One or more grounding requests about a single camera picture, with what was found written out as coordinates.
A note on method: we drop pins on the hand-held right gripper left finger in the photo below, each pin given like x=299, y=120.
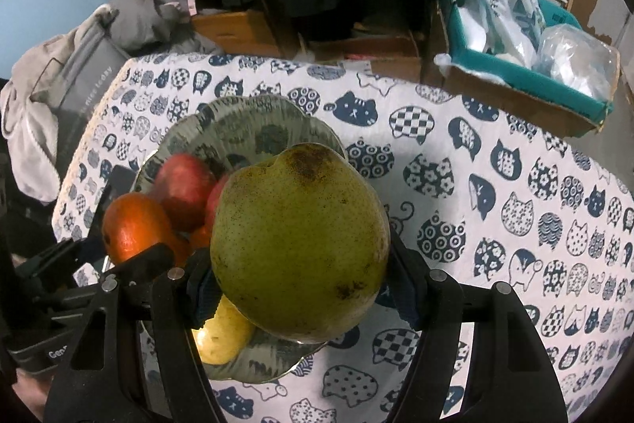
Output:
x=203, y=299

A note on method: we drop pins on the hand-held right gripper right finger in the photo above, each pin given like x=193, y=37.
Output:
x=406, y=304

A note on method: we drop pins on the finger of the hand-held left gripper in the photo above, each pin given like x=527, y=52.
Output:
x=143, y=262

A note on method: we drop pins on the large orange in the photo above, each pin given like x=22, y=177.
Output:
x=133, y=225

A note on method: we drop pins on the yellow pear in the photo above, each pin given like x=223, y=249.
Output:
x=223, y=338

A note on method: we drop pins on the red apple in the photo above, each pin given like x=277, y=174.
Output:
x=215, y=205
x=183, y=190

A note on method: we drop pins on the yellow-green pear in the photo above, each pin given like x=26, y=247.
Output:
x=297, y=244

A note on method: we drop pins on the green patterned glass bowl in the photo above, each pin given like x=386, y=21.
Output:
x=247, y=125

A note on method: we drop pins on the black phone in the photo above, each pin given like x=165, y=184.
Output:
x=121, y=180

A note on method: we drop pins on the cat print tablecloth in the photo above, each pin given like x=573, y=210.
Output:
x=446, y=205

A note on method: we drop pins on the grey fabric bag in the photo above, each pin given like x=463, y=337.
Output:
x=89, y=76

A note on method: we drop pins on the cardboard box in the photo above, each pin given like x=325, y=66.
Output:
x=520, y=106

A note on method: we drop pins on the grey clothes pile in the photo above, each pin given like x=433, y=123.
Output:
x=143, y=16

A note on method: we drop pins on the teal plastic crate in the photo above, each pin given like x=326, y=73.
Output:
x=545, y=86

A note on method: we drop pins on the clear plastic bag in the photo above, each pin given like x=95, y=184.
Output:
x=574, y=61

